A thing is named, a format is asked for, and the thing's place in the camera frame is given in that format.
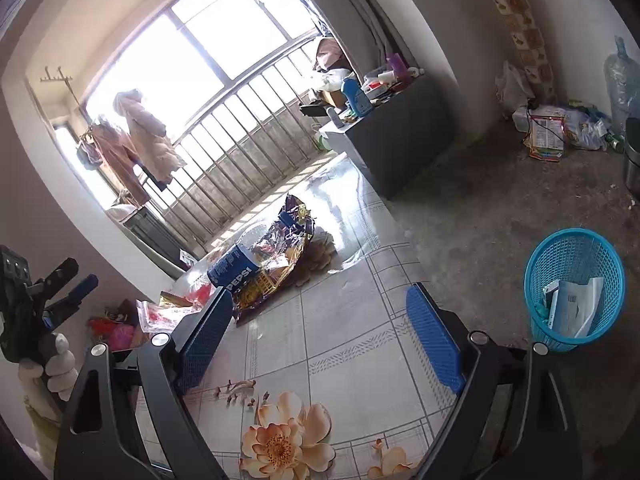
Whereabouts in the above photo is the pink bag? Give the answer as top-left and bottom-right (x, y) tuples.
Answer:
(107, 325), (138, 352)

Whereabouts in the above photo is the dark balcony cabinet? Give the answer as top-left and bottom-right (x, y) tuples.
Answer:
(122, 205), (186, 271)

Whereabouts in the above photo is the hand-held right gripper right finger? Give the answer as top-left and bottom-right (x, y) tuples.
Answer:
(405, 282), (586, 480)

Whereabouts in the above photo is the light pink puffer jacket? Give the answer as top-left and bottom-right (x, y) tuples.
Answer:
(112, 89), (187, 186)

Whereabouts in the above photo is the metal window railing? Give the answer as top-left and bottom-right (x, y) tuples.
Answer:
(107, 40), (361, 261)

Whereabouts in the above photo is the dark grey cabinet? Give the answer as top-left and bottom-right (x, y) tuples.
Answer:
(320, 72), (458, 201)

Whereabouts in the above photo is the blue white paper box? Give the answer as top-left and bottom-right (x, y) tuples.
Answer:
(542, 276), (606, 338)

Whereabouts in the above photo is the grey curtain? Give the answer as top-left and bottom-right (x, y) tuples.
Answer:
(325, 0), (401, 61)

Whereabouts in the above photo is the person's left forearm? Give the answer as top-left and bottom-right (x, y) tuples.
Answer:
(20, 392), (63, 466)

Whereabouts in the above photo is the blue detergent bottle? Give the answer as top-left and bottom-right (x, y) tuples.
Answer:
(341, 77), (373, 117)

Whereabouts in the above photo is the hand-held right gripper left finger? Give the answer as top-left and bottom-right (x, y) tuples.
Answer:
(54, 285), (236, 480)

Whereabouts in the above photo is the red gift bag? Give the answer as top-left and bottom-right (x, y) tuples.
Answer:
(90, 317), (126, 341)

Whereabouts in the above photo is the purple yellow noodle bag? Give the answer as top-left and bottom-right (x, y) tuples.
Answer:
(232, 194), (318, 323)

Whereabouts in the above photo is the person's left hand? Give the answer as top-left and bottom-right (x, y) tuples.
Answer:
(17, 332), (79, 402)

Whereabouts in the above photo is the pink bundled cloth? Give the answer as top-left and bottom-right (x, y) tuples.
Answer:
(314, 37), (353, 72)

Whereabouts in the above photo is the clear zip bag red print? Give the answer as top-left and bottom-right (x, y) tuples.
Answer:
(136, 299), (201, 333)

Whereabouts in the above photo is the dusty pink hanging garment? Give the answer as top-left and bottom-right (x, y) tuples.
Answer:
(89, 119), (151, 207)

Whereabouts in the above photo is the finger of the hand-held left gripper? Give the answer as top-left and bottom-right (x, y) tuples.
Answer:
(42, 274), (99, 329)
(30, 258), (80, 295)

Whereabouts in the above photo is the white plastic bag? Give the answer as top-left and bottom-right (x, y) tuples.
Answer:
(495, 60), (536, 118)

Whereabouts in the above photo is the blue plastic basket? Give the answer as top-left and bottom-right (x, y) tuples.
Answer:
(524, 228), (626, 353)

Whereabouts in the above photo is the blue label soda bottle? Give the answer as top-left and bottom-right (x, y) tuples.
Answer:
(167, 242), (262, 306)

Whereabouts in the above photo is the wall coat hook rack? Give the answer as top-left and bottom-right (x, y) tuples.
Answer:
(40, 65), (73, 86)

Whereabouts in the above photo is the tall fruit print box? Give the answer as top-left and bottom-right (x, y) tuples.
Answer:
(480, 0), (558, 103)

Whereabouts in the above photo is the clear water jug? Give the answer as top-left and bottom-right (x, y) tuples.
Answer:
(602, 36), (640, 136)

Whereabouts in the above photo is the printed snack bag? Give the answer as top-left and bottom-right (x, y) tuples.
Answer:
(530, 115), (566, 161)

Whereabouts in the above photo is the cardboard box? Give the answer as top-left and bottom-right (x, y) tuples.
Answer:
(320, 87), (351, 108)

